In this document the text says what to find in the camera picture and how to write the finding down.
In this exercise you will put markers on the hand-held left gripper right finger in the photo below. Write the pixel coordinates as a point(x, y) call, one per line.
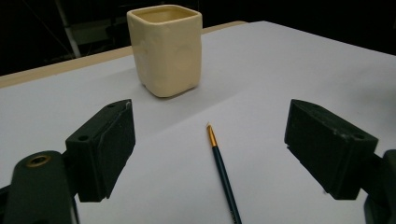
point(330, 149)

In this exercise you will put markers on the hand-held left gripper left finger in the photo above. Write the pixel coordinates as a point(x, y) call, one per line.
point(102, 152)

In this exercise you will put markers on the dark green thin paintbrush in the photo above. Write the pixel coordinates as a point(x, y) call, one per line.
point(223, 174)

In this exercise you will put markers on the cream ceramic square cup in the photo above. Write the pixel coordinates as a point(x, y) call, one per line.
point(166, 53)

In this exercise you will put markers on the white metal stand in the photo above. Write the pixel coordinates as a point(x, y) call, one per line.
point(69, 34)

